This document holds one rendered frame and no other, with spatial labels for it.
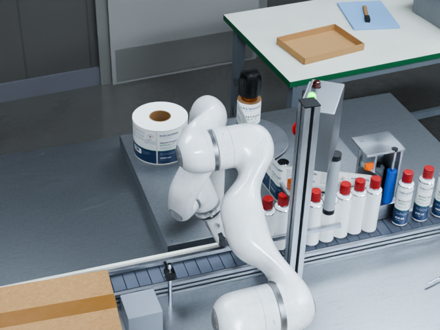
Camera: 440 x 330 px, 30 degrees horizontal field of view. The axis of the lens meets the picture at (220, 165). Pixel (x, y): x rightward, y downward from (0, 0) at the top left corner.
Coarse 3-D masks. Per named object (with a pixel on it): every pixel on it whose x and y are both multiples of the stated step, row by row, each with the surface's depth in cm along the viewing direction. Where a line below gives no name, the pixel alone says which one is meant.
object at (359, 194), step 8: (360, 184) 255; (352, 192) 258; (360, 192) 257; (352, 200) 259; (360, 200) 258; (352, 208) 260; (360, 208) 259; (352, 216) 262; (360, 216) 262; (352, 224) 263; (360, 224) 264; (352, 232) 265; (360, 232) 267
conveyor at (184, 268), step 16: (384, 224) 271; (416, 224) 271; (432, 224) 272; (336, 240) 264; (352, 240) 264; (208, 256) 256; (224, 256) 256; (128, 272) 249; (144, 272) 249; (160, 272) 249; (176, 272) 250; (192, 272) 250; (128, 288) 244
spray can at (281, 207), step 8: (280, 192) 250; (280, 200) 249; (288, 200) 249; (280, 208) 250; (288, 208) 250; (280, 216) 251; (280, 224) 252; (280, 232) 254; (280, 240) 256; (280, 248) 258
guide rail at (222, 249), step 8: (336, 224) 257; (312, 232) 255; (216, 248) 247; (224, 248) 247; (176, 256) 243; (184, 256) 243; (192, 256) 244; (200, 256) 245; (136, 264) 240; (144, 264) 240; (152, 264) 241; (160, 264) 242; (112, 272) 238; (120, 272) 239
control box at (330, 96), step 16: (304, 96) 221; (320, 96) 220; (336, 96) 221; (320, 112) 214; (336, 112) 215; (320, 128) 217; (336, 128) 224; (320, 144) 219; (336, 144) 233; (320, 160) 222
